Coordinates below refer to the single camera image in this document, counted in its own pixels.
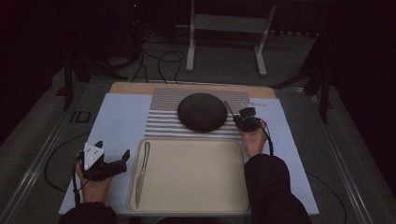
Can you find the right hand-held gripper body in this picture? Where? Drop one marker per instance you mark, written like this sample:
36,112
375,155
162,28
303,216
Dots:
247,121

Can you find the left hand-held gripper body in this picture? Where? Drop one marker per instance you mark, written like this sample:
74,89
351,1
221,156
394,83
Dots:
99,169

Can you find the silver fork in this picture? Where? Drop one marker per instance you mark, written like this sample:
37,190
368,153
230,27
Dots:
229,108

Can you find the silver table knife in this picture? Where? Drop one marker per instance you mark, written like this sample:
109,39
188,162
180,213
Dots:
142,174

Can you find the dark round plate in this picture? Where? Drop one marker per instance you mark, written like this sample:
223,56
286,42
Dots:
202,112

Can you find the beige tray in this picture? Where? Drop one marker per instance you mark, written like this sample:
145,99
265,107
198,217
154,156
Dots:
193,175

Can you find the person's right hand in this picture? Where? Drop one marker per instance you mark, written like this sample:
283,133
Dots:
255,141

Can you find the person's left hand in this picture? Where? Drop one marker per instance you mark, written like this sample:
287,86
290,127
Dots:
93,191

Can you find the pale blue board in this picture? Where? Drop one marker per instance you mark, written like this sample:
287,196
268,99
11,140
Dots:
121,124

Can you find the striped placemat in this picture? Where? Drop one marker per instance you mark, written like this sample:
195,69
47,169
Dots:
163,123

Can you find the black stand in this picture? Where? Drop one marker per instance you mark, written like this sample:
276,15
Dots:
324,93
67,84

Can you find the grey metal stand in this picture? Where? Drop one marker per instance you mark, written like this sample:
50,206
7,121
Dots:
230,23

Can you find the black rectangular floor frame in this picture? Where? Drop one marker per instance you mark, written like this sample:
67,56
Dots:
74,116

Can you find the metal floor rail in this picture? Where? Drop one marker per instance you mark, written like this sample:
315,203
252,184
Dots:
339,161
34,169

